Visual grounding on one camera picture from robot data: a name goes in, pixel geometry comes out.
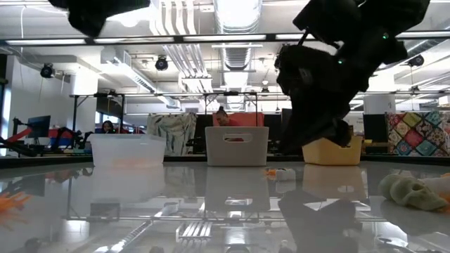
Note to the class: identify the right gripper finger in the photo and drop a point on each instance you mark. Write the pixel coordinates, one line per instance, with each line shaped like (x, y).
(342, 133)
(306, 133)

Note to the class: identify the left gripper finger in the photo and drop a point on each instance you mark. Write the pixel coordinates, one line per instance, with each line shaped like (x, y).
(88, 21)
(126, 3)

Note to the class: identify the white ghost toy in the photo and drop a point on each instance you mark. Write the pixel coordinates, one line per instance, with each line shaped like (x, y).
(285, 174)
(437, 184)

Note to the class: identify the pale green plastic skull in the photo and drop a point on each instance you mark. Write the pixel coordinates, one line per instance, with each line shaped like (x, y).
(415, 195)
(385, 185)

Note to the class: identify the yellow plastic bin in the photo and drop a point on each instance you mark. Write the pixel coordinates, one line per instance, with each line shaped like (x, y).
(334, 156)

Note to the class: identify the orange red panel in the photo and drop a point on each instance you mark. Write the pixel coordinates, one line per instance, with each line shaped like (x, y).
(251, 119)

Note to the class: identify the black ceiling spotlight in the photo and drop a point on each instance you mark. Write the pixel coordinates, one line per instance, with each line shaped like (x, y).
(161, 64)
(46, 71)
(416, 60)

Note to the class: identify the grey plastic bin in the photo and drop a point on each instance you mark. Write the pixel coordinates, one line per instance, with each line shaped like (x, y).
(237, 154)

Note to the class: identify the colourful patchwork quilt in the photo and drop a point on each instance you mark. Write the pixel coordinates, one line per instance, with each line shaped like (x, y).
(418, 133)

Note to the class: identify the person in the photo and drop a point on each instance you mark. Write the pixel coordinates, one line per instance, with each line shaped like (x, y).
(223, 118)
(107, 127)

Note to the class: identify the small black computer monitor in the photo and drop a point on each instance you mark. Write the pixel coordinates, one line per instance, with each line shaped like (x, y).
(38, 126)

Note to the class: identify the red and black machine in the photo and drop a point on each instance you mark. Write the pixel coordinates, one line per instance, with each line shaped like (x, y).
(21, 135)

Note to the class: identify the pale patterned hanging cloth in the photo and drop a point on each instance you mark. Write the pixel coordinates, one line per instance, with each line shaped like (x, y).
(172, 130)

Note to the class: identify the clear plastic bin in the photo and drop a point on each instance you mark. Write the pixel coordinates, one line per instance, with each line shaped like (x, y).
(128, 149)

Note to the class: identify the distant black rig frame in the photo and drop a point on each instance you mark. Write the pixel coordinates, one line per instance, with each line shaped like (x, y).
(230, 93)

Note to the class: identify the black metal stand frame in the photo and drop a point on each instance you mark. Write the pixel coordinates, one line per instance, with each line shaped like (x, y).
(109, 105)

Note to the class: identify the black aluminium table frame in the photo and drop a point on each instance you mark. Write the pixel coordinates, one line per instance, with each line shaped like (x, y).
(52, 161)

